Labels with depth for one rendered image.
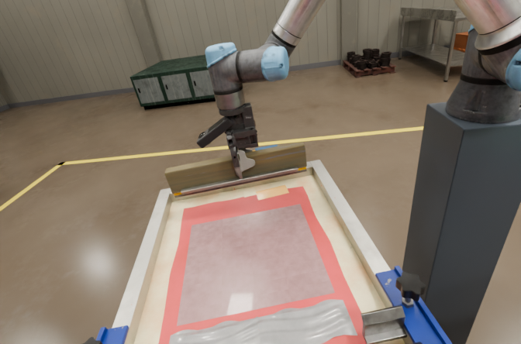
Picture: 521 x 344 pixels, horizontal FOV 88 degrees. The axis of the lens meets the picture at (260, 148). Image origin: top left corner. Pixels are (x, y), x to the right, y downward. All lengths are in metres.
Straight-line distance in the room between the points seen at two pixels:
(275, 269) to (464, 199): 0.52
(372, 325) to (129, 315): 0.48
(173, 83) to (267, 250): 4.92
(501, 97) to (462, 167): 0.18
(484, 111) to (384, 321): 0.51
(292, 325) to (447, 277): 0.62
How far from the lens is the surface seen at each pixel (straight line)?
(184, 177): 0.81
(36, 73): 9.32
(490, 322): 1.93
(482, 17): 0.64
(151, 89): 5.70
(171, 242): 0.86
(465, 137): 0.78
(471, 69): 0.81
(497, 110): 0.81
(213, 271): 0.74
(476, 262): 1.09
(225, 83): 0.67
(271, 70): 0.63
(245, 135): 0.72
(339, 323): 0.63
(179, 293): 0.74
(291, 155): 0.79
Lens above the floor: 1.52
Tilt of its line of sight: 28 degrees down
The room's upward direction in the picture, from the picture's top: 9 degrees counter-clockwise
